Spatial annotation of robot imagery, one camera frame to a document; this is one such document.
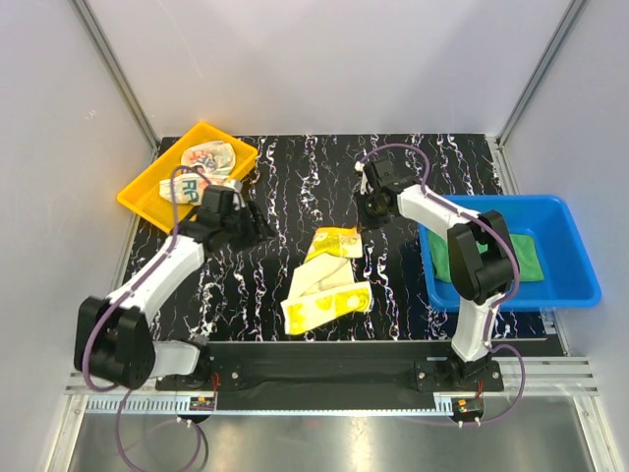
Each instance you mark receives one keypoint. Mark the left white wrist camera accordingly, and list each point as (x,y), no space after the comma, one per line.
(235,185)

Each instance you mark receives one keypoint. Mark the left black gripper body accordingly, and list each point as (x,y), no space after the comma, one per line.
(242,231)

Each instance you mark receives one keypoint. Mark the white red printed towel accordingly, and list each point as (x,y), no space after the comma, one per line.
(207,163)

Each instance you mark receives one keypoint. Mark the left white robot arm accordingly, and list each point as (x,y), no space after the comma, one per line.
(113,339)

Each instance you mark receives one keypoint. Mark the yellow patterned towel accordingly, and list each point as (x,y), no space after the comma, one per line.
(323,288)

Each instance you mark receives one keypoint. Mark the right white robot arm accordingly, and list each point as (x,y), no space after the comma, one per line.
(481,259)

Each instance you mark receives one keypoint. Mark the blue plastic bin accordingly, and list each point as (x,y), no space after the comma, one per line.
(569,280)

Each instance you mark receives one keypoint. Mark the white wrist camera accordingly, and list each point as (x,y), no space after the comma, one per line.
(360,170)
(235,185)

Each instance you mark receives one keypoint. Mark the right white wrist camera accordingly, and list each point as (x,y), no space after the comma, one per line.
(360,170)

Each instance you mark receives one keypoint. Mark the green microfibre towel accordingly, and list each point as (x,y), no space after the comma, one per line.
(523,245)

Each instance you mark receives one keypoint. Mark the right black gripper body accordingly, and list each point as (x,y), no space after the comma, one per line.
(372,216)

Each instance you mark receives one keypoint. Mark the aluminium frame rail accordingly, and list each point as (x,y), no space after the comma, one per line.
(123,388)

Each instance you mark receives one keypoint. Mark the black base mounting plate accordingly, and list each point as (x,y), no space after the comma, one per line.
(331,376)

